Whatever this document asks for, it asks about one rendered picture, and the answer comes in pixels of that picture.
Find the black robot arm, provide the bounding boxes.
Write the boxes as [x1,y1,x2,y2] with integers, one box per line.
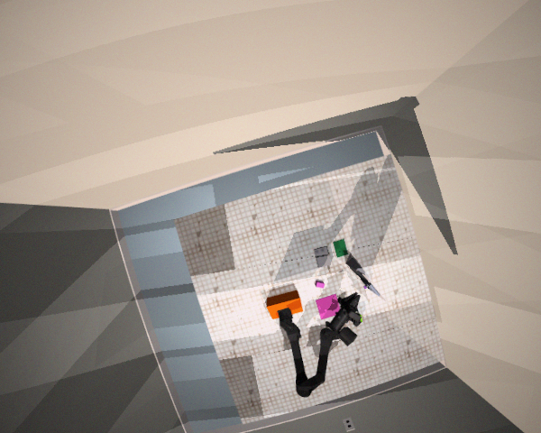
[277,308,357,398]

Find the magenta flat square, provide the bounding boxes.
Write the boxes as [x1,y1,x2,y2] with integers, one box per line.
[316,294,340,319]

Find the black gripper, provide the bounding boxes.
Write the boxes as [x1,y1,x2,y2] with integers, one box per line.
[335,292,361,324]

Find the dark grey panel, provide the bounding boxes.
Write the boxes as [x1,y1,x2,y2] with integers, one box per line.
[346,258,388,303]

